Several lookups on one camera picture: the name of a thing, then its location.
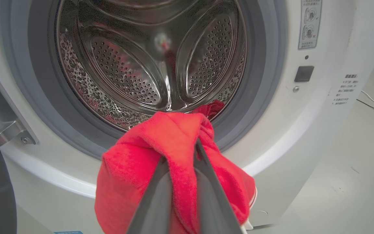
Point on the white washing machine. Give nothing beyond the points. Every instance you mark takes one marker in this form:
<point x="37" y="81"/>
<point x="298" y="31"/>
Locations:
<point x="304" y="130"/>

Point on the blue energy label sticker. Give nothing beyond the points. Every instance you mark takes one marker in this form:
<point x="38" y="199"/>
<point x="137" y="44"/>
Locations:
<point x="68" y="232"/>

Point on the grey warning sticker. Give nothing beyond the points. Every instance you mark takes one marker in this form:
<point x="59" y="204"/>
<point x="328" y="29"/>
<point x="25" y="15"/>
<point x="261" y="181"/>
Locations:
<point x="309" y="24"/>

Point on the metal door hinge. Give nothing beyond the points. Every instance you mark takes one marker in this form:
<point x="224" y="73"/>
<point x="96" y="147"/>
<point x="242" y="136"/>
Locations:
<point x="10" y="133"/>

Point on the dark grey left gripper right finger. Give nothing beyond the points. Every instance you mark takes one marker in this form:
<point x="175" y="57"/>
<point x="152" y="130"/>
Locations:
<point x="213" y="201"/>

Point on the red towel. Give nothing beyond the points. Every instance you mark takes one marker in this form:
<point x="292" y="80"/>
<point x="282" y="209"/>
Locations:
<point x="135" y="169"/>

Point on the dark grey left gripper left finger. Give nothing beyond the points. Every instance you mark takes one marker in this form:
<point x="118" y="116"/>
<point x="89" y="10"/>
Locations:
<point x="154" y="208"/>

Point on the black door latch socket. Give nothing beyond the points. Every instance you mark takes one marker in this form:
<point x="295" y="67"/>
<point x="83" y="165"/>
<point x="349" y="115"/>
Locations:
<point x="304" y="74"/>

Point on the stainless steel washing machine drum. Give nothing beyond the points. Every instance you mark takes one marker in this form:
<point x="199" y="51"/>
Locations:
<point x="125" y="71"/>

